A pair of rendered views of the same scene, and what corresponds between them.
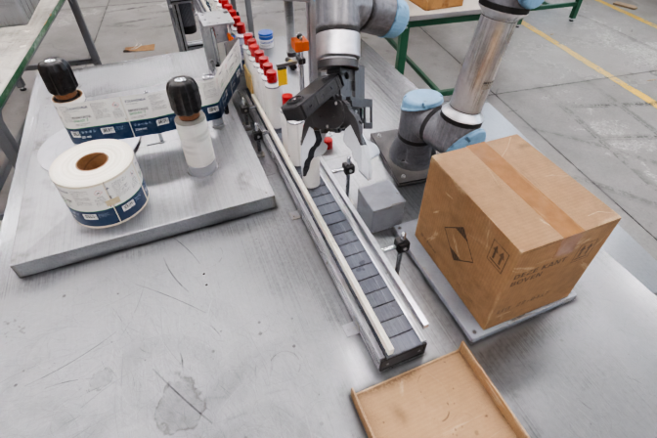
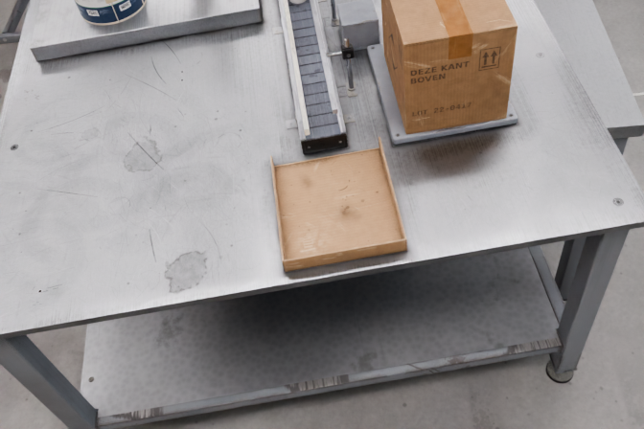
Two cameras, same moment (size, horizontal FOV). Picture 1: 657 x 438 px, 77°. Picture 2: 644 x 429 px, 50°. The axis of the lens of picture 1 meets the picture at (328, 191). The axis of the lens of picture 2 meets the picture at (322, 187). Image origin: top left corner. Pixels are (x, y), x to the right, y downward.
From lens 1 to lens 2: 0.93 m
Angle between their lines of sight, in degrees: 17
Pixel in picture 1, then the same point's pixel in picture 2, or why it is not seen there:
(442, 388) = (350, 170)
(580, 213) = (480, 20)
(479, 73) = not seen: outside the picture
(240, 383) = (190, 148)
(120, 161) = not seen: outside the picture
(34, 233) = (49, 25)
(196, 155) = not seen: outside the picture
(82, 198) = not seen: outside the picture
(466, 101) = not seen: outside the picture
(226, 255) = (204, 59)
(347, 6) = not seen: outside the picture
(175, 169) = not seen: outside the picture
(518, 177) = not seen: outside the picture
